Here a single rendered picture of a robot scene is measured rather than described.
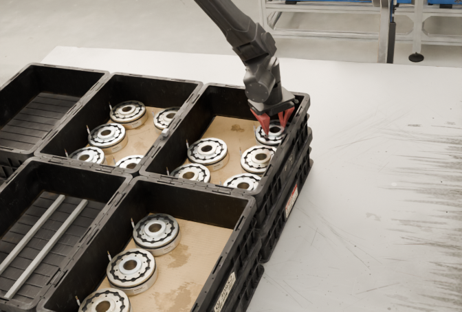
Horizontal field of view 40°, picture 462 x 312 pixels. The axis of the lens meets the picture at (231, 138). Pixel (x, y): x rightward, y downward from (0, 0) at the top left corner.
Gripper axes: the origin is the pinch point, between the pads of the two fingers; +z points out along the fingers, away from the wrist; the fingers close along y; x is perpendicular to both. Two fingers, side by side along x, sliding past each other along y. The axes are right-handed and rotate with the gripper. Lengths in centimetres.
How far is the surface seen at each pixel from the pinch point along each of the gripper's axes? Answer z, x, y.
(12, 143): 4, 44, -61
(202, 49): 87, 201, 59
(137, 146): 4.0, 20.4, -31.3
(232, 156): 4.1, 1.0, -12.2
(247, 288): 11.9, -32.6, -27.2
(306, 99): -5.8, -1.6, 9.2
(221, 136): 4.1, 10.3, -10.7
